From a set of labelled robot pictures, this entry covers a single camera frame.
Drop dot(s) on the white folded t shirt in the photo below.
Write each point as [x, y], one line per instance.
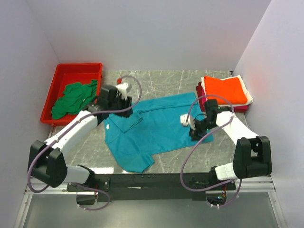
[248, 95]

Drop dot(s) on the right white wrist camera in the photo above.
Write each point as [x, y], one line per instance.
[187, 120]

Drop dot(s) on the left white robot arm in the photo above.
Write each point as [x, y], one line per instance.
[47, 159]

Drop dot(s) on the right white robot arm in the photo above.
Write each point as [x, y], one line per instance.
[252, 156]

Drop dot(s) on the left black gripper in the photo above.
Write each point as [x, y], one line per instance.
[127, 103]

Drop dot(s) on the teal t shirt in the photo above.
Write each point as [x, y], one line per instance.
[154, 127]

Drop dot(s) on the orange t shirt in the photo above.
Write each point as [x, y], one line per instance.
[230, 89]

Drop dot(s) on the black base beam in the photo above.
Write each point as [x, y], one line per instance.
[150, 186]

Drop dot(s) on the aluminium frame rail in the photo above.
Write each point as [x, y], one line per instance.
[255, 184]

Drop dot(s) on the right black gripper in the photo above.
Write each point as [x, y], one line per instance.
[194, 133]

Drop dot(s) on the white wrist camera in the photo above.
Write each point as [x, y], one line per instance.
[124, 88]
[187, 120]

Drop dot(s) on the green t shirt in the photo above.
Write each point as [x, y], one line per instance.
[75, 97]

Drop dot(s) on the red plastic bin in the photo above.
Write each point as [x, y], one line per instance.
[65, 74]

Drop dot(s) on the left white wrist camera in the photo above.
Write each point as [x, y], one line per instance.
[124, 88]

